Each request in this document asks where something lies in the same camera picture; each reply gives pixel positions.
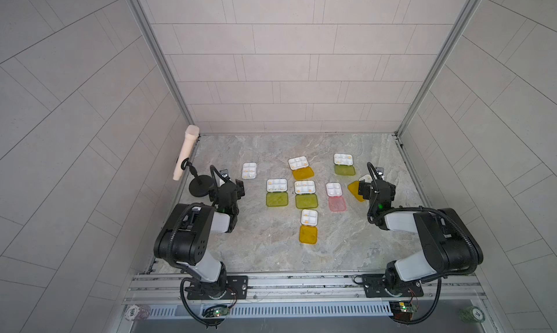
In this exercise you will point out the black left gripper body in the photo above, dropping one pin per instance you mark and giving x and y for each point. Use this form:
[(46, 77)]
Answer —
[(237, 192)]

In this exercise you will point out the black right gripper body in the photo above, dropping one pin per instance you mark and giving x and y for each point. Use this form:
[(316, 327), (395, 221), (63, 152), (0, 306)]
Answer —
[(368, 194)]

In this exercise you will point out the green pillbox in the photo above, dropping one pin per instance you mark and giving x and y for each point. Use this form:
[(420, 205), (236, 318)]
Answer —
[(305, 195), (277, 195), (344, 164)]

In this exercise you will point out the small yellow pillbox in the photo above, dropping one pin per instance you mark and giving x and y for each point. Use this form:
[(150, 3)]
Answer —
[(308, 227)]

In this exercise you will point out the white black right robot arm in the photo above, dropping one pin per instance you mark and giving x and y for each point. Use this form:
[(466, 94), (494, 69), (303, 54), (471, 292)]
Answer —
[(447, 246)]

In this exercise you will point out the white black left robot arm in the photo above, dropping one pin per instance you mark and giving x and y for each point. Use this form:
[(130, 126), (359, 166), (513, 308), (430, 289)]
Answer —
[(183, 241)]

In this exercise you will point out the yellow pillbox right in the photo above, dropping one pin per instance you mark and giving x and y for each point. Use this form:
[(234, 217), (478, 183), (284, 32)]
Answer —
[(354, 187)]

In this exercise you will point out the black microphone stand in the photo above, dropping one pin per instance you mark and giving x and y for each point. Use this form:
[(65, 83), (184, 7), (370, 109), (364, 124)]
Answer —
[(201, 185)]

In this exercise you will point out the clear white pillbox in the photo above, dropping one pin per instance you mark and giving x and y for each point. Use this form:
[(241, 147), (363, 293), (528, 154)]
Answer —
[(249, 170)]

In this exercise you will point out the pink pillbox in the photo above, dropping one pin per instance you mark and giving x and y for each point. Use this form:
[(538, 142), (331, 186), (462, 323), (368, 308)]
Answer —
[(336, 201)]

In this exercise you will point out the beige microphone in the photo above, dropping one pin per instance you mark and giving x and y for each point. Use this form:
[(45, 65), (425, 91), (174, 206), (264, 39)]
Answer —
[(190, 138)]

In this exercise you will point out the yellow six-slot pillbox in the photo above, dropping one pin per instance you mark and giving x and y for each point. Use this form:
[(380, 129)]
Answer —
[(301, 169)]

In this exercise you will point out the left green circuit board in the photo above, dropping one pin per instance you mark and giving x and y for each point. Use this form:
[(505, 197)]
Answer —
[(216, 311)]

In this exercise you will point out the green circuit board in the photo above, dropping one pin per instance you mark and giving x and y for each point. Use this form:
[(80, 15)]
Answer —
[(216, 311), (403, 311)]

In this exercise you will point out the right green circuit board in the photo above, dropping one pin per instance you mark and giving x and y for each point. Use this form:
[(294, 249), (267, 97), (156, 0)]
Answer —
[(403, 311)]

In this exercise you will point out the left poker chip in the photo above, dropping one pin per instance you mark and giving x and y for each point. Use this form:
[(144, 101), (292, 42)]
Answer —
[(137, 312)]

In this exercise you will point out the poker chip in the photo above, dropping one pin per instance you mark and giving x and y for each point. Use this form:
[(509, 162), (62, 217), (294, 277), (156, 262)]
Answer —
[(137, 312), (472, 314)]

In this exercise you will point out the right poker chip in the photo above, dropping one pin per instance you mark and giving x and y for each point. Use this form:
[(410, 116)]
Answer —
[(472, 314)]

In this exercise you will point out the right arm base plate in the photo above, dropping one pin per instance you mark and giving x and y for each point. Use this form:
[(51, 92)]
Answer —
[(379, 286)]

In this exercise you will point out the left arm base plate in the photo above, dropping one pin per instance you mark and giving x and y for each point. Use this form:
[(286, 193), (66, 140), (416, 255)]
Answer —
[(233, 288)]

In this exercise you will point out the aluminium rail frame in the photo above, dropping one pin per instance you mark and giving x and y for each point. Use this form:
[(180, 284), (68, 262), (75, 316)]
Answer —
[(282, 287)]

